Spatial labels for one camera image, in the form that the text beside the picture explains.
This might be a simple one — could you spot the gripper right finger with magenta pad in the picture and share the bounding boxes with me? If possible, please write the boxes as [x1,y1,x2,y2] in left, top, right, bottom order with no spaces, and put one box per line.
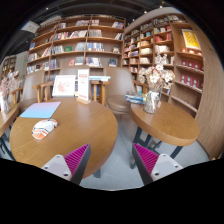
[132,144,182,185]

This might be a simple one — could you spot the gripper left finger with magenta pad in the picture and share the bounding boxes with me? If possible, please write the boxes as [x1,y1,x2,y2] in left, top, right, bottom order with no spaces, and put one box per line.
[42,144,91,185]

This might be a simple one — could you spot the white orange patterned computer mouse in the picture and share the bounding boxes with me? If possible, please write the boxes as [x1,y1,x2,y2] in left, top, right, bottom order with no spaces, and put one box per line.
[32,119,58,140]

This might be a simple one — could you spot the light blue mouse pad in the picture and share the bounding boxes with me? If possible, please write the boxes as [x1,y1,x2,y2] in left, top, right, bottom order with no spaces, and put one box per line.
[21,102,60,118]

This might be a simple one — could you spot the small round wooden table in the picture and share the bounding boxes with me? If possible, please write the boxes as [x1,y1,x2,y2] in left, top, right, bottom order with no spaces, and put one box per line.
[130,102,200,158]

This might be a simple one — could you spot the glass vase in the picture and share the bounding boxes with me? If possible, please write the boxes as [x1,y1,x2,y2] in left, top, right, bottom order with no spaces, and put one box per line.
[143,88,161,114]

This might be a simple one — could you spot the stack of books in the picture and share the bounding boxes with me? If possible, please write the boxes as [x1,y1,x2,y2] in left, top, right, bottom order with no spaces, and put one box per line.
[125,91,145,104]

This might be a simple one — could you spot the white framed picture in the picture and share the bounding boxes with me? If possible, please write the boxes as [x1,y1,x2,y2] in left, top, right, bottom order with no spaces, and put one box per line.
[52,75,76,97]

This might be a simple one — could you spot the wooden table at left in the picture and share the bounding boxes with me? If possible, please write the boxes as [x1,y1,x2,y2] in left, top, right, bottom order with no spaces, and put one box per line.
[0,104,19,160]

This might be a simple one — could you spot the brown upholstered chair left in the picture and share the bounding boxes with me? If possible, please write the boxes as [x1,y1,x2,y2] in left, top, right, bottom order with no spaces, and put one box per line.
[11,70,53,112]

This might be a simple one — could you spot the brown upholstered chair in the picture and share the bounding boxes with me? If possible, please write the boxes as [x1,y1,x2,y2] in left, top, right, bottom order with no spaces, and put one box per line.
[99,66,135,114]
[11,70,53,112]

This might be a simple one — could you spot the dried flower bouquet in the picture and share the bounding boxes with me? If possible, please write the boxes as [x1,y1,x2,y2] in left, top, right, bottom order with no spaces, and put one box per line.
[138,65,175,90]

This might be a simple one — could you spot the white red standing sign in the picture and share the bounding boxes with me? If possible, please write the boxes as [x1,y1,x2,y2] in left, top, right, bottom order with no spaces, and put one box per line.
[78,69,90,103]

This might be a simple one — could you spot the brown upholstered chair right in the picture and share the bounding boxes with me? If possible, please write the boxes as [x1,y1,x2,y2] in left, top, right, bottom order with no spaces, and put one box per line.
[99,66,135,114]

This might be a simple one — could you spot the dried flowers at left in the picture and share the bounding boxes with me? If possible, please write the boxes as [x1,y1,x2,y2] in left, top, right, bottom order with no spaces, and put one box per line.
[0,71,21,113]

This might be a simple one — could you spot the wooden bookshelf centre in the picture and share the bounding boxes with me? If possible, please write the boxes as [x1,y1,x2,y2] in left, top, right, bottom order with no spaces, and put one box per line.
[27,14,126,78]

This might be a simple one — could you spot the wooden bookshelf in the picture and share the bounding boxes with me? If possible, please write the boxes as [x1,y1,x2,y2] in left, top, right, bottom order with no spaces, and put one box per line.
[122,13,204,117]
[27,14,126,78]

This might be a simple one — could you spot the wooden bookshelf right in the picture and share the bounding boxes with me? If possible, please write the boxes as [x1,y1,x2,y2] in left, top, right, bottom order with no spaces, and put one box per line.
[122,13,204,117]

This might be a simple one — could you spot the yellow poster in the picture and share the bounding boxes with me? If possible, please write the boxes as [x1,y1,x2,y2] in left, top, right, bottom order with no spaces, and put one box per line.
[182,29,201,50]

